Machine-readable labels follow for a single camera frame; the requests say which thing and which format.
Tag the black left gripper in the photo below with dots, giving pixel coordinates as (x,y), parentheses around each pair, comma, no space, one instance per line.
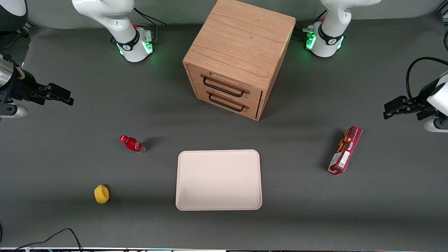
(417,104)

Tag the red plastic bottle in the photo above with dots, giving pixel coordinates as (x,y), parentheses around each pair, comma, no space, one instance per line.
(133,144)

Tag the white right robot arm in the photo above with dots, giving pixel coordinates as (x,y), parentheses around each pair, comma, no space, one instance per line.
(105,14)

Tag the wooden drawer front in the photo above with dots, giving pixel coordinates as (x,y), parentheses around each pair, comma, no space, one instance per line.
(200,91)
(194,75)

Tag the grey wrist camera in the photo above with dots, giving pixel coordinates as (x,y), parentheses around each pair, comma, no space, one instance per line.
(437,125)
(14,111)

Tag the red snack box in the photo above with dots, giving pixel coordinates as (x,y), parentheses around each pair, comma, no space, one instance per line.
(344,150)

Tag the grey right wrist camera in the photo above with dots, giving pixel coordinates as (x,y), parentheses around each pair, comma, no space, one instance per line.
(14,111)

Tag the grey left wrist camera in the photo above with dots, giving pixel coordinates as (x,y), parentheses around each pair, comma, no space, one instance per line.
(437,125)

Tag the wooden drawer cabinet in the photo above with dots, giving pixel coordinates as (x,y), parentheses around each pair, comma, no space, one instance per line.
(241,35)

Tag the beige plastic tray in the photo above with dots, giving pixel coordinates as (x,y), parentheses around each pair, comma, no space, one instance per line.
(218,180)

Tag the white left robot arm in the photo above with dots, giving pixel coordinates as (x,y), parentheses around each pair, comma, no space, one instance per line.
(332,35)

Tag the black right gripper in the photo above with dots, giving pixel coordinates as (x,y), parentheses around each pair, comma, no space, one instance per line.
(21,87)

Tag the yellow lemon-shaped object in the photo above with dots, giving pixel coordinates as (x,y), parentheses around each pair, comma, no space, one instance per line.
(101,194)

